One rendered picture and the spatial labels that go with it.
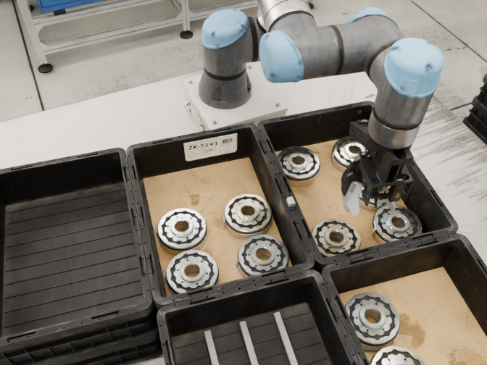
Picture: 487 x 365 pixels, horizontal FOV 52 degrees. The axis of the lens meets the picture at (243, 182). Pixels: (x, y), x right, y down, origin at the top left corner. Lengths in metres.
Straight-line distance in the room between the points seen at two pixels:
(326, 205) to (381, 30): 0.48
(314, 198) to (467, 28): 2.49
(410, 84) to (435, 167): 0.78
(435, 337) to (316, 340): 0.22
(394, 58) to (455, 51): 2.55
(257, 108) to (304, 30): 0.65
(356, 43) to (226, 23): 0.59
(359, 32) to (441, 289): 0.55
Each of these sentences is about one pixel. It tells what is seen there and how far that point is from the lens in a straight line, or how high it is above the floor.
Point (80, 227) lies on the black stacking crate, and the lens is 1.13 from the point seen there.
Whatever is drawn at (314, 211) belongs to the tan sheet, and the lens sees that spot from 1.12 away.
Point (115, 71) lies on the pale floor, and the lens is 2.90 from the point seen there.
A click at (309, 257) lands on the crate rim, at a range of 0.93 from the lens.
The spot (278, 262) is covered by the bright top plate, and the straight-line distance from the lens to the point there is 1.00.
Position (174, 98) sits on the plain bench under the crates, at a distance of 1.58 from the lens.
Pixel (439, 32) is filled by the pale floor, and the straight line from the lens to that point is 3.39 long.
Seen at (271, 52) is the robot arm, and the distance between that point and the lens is 0.73.
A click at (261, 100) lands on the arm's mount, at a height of 0.80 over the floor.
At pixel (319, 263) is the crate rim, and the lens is 0.93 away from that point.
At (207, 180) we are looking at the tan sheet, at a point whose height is 0.83.
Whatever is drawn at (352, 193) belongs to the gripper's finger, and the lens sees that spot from 0.91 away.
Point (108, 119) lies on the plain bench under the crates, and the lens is 1.54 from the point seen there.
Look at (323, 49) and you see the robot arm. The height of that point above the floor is 1.30.
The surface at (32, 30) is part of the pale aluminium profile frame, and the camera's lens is 2.88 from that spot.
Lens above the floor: 1.72
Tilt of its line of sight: 50 degrees down
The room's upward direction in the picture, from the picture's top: 1 degrees clockwise
